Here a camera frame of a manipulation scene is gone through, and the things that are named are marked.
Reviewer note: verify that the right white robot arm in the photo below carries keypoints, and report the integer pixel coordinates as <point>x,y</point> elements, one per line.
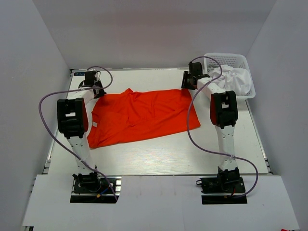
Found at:
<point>223,113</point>

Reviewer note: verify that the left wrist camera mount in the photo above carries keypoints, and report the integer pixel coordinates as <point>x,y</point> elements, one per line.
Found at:
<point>97,75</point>

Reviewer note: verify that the white t shirt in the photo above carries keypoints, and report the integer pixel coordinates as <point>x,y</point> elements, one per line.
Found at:
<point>235,79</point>

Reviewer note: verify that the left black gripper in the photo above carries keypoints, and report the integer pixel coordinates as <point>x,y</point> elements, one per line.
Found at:
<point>101,94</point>

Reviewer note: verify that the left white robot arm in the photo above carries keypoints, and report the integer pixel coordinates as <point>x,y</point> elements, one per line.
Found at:
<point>73,120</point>

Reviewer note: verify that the white plastic basket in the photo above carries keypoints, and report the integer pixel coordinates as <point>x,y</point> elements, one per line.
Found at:
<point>214,61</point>

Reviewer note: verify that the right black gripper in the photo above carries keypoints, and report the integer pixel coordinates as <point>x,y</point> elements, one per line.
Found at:
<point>185,84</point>

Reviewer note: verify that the orange t shirt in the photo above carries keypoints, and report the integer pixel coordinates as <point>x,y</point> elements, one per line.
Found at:
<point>135,116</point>

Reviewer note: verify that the blue label sticker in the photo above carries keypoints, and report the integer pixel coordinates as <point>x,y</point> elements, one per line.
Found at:
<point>79,73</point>

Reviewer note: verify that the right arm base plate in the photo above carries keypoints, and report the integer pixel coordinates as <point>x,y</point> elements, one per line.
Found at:
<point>214,192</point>

